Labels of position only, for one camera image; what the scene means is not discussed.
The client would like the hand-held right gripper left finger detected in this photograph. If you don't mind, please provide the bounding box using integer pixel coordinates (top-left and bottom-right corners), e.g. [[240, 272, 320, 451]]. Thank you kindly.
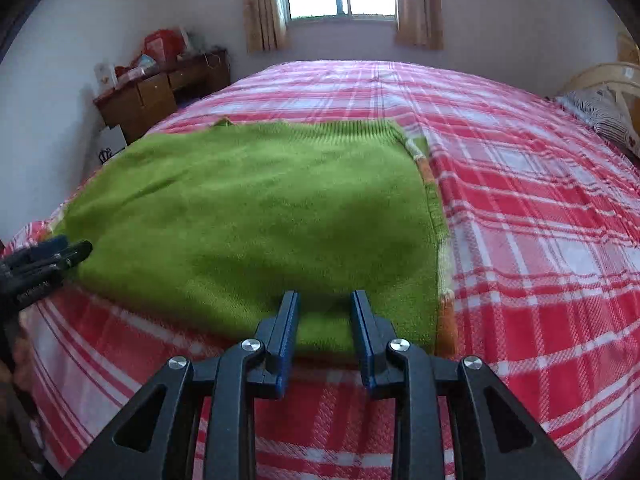
[[65, 290, 302, 480]]

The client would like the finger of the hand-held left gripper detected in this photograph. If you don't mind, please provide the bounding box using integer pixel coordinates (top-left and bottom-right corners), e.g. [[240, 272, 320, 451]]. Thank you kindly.
[[9, 235, 69, 267], [30, 240, 94, 282]]

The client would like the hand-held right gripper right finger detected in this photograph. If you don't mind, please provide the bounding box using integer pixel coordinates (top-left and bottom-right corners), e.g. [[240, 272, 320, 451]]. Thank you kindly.
[[349, 289, 582, 480]]

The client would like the green orange striped knit sweater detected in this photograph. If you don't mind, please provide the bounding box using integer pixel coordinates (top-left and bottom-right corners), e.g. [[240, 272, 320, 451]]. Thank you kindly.
[[52, 116, 458, 358]]

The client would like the white paper bag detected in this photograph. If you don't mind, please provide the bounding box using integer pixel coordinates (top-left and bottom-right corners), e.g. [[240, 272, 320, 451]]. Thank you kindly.
[[97, 125, 127, 163]]

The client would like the brown wooden desk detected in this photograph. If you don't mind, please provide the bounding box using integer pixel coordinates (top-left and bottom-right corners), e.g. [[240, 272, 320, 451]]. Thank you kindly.
[[93, 49, 232, 145]]

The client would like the white box with red print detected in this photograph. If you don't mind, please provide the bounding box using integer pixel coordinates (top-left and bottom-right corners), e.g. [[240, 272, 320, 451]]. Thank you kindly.
[[95, 62, 119, 98]]

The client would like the bed with red plaid sheet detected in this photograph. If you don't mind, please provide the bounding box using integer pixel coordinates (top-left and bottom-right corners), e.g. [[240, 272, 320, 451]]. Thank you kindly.
[[0, 60, 640, 480]]

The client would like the red gift bag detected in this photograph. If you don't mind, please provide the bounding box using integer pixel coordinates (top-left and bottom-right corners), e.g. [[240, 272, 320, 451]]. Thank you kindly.
[[142, 29, 188, 61]]

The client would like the beige patterned curtain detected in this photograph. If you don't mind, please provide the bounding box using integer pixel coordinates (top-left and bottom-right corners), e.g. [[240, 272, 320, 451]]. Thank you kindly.
[[243, 0, 291, 53], [395, 0, 444, 51]]

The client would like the striped pillow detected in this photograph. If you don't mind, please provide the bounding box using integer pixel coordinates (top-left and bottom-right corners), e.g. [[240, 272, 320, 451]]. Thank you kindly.
[[557, 85, 640, 158]]

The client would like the light wooden headboard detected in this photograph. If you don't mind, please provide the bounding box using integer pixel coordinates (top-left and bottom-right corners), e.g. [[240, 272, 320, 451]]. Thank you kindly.
[[557, 62, 640, 136]]

